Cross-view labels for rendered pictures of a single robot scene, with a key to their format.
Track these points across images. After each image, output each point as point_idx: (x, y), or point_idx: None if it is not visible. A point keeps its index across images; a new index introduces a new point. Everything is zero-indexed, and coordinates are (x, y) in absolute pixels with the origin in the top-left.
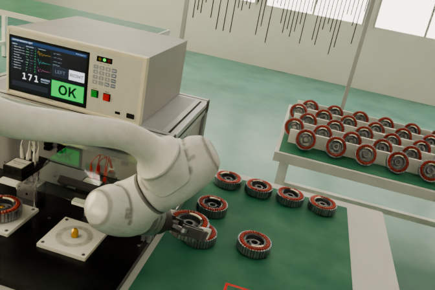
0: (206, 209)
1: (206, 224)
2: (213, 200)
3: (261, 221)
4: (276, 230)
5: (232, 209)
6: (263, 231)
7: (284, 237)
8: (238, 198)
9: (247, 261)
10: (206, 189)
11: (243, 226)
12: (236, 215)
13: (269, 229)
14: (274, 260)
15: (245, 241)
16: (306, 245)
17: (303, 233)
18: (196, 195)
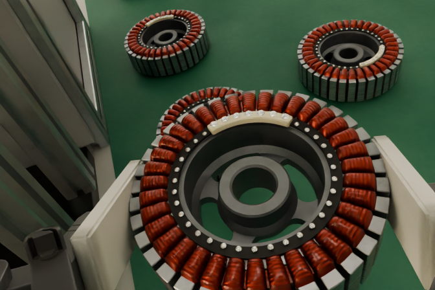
0: (166, 56)
1: (352, 130)
2: (159, 27)
3: (284, 3)
4: None
5: (207, 19)
6: (314, 17)
7: (362, 0)
8: None
9: (380, 112)
10: (117, 17)
11: (267, 36)
12: (228, 26)
13: (318, 6)
14: (421, 62)
15: (337, 67)
16: None
17: None
18: (111, 43)
